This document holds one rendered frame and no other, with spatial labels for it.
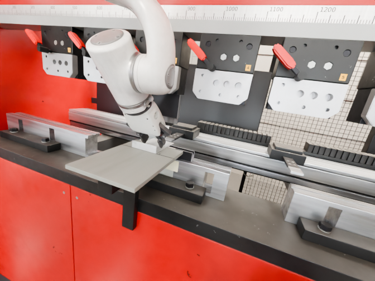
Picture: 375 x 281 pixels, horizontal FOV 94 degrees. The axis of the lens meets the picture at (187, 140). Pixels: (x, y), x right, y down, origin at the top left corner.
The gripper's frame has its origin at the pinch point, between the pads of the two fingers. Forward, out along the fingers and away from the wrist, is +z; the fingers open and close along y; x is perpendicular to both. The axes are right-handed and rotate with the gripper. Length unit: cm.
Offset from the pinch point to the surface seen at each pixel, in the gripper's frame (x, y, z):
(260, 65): -217, -30, 101
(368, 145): -60, -96, 50
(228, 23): -22.4, -17.6, -25.6
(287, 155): -16.7, -44.3, 15.8
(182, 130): -17.0, -1.5, 15.4
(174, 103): -10.6, -4.5, -7.1
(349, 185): -16, -69, 25
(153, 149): 4.7, -3.1, -2.4
